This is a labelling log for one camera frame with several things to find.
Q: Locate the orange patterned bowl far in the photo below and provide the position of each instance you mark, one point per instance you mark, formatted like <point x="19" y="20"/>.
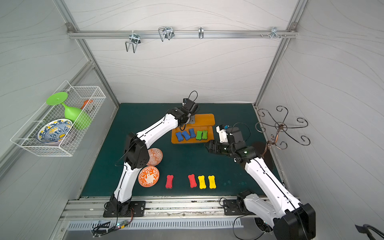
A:
<point x="156" y="156"/>

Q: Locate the green eraser right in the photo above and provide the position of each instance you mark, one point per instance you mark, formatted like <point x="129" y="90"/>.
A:
<point x="204" y="135"/>

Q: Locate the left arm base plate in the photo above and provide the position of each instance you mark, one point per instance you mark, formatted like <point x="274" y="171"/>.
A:
<point x="133" y="208"/>

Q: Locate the blue yellow patterned bowl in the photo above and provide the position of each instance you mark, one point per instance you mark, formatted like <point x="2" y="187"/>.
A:
<point x="55" y="131"/>

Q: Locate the metal double hook left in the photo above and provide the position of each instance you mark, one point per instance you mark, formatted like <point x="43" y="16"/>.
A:
<point x="133" y="42"/>

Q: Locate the orange object in basket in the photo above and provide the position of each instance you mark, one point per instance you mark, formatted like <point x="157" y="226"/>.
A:
<point x="86" y="103"/>

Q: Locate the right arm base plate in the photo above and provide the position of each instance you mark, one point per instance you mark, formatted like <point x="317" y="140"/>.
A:
<point x="235" y="208"/>

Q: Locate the blue eraser middle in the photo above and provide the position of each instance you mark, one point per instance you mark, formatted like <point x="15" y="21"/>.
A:
<point x="186" y="135"/>

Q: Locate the green eraser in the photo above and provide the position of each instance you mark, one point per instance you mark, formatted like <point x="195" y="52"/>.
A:
<point x="204" y="135"/>
<point x="199" y="135"/>

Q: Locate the green eraser left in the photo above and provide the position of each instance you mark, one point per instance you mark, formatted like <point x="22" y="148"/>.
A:
<point x="199" y="135"/>

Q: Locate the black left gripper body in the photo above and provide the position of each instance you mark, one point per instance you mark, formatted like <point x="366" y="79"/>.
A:
<point x="186" y="120"/>

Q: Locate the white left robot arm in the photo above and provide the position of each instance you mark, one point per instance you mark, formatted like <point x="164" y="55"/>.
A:
<point x="136" y="155"/>

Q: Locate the small metal hook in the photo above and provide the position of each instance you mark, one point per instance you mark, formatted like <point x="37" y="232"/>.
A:
<point x="201" y="32"/>

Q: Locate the aluminium rail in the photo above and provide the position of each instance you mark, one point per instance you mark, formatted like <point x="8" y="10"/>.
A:
<point x="193" y="34"/>
<point x="157" y="207"/>

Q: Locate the yellow eraser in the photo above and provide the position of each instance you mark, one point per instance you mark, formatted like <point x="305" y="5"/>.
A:
<point x="212" y="182"/>
<point x="202" y="182"/>

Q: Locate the blue eraser left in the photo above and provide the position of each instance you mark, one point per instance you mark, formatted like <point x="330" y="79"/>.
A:
<point x="179" y="136"/>

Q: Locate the metal double hook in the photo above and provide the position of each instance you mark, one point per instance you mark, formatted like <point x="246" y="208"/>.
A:
<point x="133" y="42"/>
<point x="166" y="33"/>

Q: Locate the bronze metal hook stand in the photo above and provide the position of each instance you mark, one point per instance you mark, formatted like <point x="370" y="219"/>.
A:
<point x="281" y="128"/>

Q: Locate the green plastic goblet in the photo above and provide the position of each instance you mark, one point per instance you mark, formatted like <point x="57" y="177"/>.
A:
<point x="80" y="119"/>

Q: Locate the metal bracket hook right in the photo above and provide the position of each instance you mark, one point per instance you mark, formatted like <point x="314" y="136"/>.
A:
<point x="273" y="34"/>

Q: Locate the aluminium front rail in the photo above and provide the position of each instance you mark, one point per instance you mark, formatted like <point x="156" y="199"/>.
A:
<point x="157" y="207"/>

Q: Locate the orange floral bowl near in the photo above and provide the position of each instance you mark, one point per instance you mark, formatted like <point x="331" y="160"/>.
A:
<point x="148" y="176"/>

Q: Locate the red eraser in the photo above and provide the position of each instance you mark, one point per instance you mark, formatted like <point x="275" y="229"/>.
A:
<point x="192" y="181"/>
<point x="169" y="182"/>

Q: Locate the aluminium top rail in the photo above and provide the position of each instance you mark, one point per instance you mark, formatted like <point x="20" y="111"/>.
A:
<point x="193" y="34"/>

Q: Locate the blue eraser right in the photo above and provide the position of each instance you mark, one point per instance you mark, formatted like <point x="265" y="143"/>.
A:
<point x="192" y="133"/>

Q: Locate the white wire basket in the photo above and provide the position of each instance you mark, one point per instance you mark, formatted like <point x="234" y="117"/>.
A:
<point x="26" y="136"/>

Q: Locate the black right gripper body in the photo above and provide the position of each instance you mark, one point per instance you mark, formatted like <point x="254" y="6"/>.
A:
<point x="213" y="147"/>

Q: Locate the blue eraser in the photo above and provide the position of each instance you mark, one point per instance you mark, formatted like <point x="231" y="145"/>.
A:
<point x="186" y="135"/>
<point x="179" y="136"/>
<point x="192" y="133"/>

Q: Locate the metal double hook middle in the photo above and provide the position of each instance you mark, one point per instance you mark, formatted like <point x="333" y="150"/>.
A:
<point x="166" y="33"/>

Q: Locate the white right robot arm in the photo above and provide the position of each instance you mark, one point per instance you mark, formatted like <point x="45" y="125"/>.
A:
<point x="288" y="218"/>

